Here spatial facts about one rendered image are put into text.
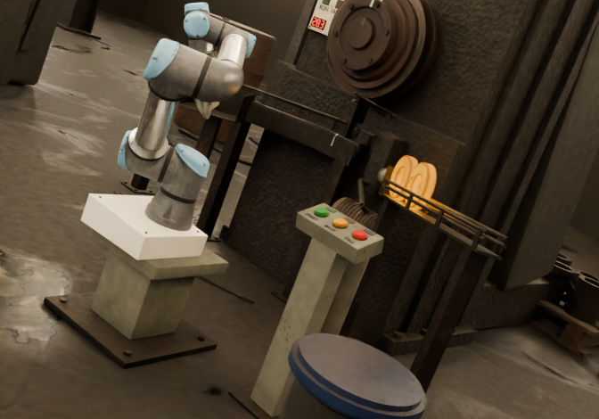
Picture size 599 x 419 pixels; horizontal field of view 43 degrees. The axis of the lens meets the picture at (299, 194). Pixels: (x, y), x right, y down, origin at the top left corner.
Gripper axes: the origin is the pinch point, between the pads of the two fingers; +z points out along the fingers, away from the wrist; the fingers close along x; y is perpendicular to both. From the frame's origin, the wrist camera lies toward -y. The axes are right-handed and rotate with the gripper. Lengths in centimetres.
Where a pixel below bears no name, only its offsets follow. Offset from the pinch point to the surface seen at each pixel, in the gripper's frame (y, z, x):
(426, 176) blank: 35, 24, -61
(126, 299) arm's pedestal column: -42, 48, 0
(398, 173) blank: 50, 29, -41
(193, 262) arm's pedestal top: -25.9, 38.9, -14.8
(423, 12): 86, -23, -33
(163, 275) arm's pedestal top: -39, 37, -17
